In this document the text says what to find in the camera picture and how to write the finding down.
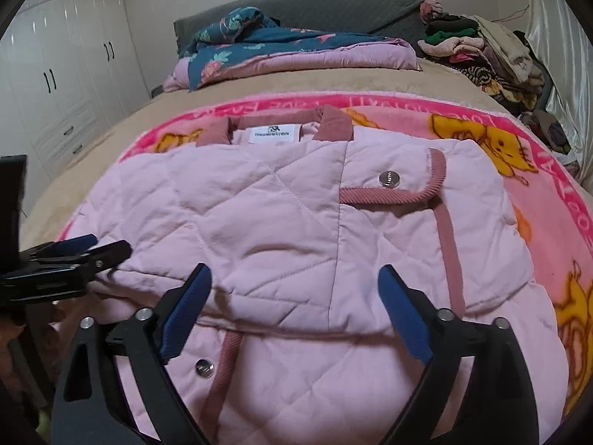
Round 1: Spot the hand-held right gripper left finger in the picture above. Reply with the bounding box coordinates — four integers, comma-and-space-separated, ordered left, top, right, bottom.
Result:
51, 263, 213, 445

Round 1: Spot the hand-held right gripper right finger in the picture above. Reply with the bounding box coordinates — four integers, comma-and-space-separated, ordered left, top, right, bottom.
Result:
377, 264, 543, 445

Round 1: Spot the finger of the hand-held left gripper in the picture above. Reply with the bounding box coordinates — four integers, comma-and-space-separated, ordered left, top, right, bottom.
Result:
32, 235, 99, 261
69, 240, 133, 273

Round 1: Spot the pink quilted jacket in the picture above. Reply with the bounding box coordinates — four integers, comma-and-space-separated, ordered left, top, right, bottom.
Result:
60, 106, 570, 445

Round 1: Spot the pile of mixed clothes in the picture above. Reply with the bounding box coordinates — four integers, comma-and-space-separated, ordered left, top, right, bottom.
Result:
417, 0, 580, 172

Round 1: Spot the pink printed blanket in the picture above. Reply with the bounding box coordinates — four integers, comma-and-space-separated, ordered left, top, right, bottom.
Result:
60, 93, 593, 432

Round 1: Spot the white wardrobe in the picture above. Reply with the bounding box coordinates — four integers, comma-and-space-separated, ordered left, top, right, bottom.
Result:
0, 0, 153, 186

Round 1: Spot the teal floral quilt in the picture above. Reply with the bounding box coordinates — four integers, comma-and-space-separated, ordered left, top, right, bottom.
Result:
162, 7, 423, 93

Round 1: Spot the shiny white curtain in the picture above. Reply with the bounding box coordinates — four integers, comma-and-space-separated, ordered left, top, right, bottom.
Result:
526, 0, 593, 195

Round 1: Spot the grey headboard cover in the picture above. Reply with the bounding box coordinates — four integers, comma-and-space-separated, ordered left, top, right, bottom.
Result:
173, 0, 426, 56

